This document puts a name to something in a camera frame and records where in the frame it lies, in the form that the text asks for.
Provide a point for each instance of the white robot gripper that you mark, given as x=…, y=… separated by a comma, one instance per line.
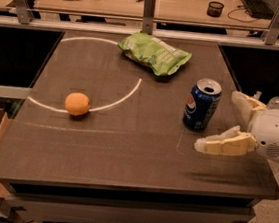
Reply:
x=273, y=132

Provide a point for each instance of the blue pepsi can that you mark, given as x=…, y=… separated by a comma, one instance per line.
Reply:
x=202, y=103

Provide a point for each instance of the clear plastic bottle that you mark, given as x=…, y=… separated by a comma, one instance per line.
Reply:
x=277, y=102
x=257, y=95

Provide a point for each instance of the green chip bag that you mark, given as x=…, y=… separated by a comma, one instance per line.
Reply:
x=152, y=52

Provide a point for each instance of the black mesh cup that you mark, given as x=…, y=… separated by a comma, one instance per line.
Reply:
x=215, y=9

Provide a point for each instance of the black keyboard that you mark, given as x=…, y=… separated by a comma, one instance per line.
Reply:
x=258, y=9

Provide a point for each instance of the orange fruit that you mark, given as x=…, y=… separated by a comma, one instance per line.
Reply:
x=77, y=104

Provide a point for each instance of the metal rail bracket right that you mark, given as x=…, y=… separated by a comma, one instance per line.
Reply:
x=270, y=35

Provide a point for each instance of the metal rail bracket middle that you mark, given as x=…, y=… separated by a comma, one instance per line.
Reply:
x=148, y=16

